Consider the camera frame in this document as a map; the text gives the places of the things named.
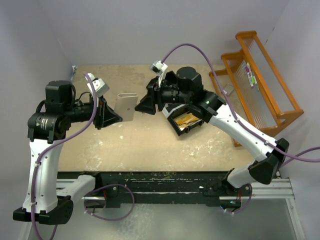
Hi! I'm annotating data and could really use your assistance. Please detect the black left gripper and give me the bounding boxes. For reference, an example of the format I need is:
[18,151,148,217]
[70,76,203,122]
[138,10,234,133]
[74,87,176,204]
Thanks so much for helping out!
[64,92,122,130]

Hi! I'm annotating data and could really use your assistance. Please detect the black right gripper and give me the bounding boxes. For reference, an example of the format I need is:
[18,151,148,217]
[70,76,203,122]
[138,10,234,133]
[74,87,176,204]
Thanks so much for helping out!
[136,75,192,114]

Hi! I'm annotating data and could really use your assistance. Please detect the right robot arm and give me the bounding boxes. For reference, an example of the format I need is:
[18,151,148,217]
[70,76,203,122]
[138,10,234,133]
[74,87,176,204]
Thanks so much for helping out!
[135,62,289,196]

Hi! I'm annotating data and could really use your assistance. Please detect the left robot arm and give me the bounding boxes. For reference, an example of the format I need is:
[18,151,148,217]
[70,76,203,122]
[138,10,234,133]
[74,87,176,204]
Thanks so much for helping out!
[12,77,123,225]

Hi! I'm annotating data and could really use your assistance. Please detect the gold cards in bin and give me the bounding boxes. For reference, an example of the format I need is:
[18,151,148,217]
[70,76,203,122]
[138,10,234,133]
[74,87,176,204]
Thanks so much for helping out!
[173,112,199,130]

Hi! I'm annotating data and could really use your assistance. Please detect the small grey red box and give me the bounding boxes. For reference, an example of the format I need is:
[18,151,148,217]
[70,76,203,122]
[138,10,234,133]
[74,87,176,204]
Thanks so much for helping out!
[223,84,235,96]

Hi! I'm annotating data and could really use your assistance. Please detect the markers on rack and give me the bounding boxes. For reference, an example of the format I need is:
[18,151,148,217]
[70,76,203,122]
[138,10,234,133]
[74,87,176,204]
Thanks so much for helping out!
[241,62,260,92]

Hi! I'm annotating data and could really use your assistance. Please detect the orange wooden rack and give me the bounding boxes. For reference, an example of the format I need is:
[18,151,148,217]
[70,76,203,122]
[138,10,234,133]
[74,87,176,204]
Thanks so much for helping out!
[209,30,304,137]

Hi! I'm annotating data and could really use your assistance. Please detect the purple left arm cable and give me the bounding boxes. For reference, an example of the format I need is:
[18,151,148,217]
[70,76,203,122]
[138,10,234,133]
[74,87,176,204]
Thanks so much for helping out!
[29,71,98,240]

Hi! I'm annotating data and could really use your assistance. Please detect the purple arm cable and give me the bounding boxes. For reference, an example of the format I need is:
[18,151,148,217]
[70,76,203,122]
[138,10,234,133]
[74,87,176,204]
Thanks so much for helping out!
[161,43,320,163]
[29,71,98,240]

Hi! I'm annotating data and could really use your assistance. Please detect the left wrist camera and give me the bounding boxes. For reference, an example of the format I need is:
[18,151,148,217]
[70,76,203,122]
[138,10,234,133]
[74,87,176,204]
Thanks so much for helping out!
[87,73,110,98]

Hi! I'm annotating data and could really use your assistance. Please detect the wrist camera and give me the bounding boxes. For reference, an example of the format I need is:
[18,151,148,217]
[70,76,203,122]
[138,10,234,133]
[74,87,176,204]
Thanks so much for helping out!
[87,73,110,98]
[150,60,168,87]

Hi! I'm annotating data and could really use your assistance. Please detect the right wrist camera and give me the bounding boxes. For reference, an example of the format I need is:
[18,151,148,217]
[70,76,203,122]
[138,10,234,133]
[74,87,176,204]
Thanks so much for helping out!
[150,60,168,87]

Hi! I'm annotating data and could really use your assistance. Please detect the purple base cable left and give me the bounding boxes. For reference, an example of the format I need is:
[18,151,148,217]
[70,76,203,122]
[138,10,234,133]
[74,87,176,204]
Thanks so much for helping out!
[83,184,136,222]

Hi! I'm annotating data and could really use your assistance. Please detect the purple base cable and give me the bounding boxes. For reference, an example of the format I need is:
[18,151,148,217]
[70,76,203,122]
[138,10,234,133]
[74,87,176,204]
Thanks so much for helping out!
[222,183,253,215]
[83,184,136,222]

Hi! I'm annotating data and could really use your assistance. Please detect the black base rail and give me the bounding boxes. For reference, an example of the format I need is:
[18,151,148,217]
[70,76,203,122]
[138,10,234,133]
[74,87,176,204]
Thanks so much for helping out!
[57,170,253,208]

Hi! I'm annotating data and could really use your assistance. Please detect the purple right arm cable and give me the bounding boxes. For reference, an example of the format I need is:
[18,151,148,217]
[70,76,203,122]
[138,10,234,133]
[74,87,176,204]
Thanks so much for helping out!
[161,43,320,163]

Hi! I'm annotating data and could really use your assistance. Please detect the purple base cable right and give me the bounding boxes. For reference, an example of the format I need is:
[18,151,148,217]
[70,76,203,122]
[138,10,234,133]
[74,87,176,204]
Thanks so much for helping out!
[222,183,253,215]

